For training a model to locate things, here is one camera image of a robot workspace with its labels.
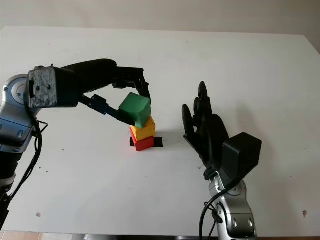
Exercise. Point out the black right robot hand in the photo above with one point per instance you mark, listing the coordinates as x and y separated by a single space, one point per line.
212 135

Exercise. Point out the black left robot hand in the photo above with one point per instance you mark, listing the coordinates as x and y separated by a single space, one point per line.
97 72

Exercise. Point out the green block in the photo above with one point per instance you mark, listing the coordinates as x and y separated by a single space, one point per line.
136 107

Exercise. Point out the yellow block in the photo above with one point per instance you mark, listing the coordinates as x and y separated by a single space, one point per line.
147 130

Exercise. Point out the red block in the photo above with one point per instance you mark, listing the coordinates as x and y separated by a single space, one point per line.
143 145

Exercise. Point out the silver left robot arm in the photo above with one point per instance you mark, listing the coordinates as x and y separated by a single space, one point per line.
12 100

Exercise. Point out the black tape mark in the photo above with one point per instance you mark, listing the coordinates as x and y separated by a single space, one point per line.
158 142

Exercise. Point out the dark grey robot torso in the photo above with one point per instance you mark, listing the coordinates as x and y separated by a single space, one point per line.
150 237

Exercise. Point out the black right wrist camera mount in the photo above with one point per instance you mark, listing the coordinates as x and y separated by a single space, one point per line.
242 155

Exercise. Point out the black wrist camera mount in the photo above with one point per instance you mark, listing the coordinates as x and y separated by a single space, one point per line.
43 87
242 155

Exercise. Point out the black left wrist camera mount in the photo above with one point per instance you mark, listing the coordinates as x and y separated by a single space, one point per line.
43 87

